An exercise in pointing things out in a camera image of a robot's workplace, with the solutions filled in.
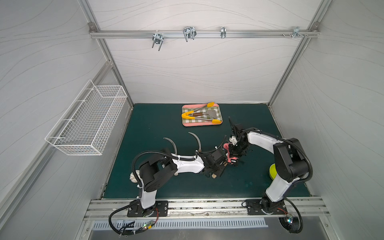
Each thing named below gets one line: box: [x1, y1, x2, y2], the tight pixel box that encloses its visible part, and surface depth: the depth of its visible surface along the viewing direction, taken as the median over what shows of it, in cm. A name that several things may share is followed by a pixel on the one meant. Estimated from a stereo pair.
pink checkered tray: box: [181, 103, 223, 127], surface depth 113 cm
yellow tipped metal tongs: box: [181, 102, 222, 124], surface depth 113 cm
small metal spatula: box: [192, 110, 217, 119], surface depth 114 cm
